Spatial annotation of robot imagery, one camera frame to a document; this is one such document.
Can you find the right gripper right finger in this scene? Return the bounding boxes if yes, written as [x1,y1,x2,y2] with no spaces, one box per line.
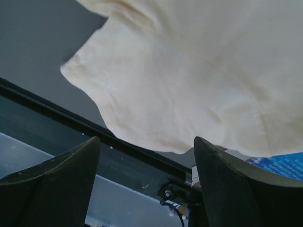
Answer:
[194,137,303,227]

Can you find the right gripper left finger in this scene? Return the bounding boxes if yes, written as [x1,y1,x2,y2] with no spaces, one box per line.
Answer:
[0,137,100,227]

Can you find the yellow t shirt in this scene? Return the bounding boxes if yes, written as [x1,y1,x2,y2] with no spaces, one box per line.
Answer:
[61,0,303,157]

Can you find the blue orange book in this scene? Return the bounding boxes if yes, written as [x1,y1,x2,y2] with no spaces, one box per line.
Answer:
[246,152,303,181]

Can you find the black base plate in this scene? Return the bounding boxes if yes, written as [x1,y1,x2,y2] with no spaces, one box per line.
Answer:
[0,79,203,227]

